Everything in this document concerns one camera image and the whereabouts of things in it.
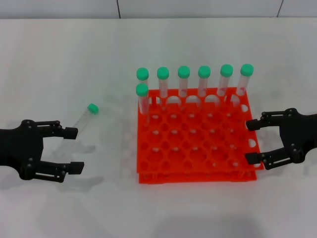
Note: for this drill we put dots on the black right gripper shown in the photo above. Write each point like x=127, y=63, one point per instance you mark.
x=301, y=134

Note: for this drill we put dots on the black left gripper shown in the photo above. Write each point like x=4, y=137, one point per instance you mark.
x=22, y=148

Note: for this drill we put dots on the clear tube green cap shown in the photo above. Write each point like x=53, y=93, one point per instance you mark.
x=184, y=72
x=142, y=90
x=204, y=72
x=142, y=74
x=247, y=70
x=227, y=70
x=163, y=73
x=83, y=121

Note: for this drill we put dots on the orange test tube rack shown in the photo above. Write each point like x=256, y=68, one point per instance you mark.
x=198, y=138

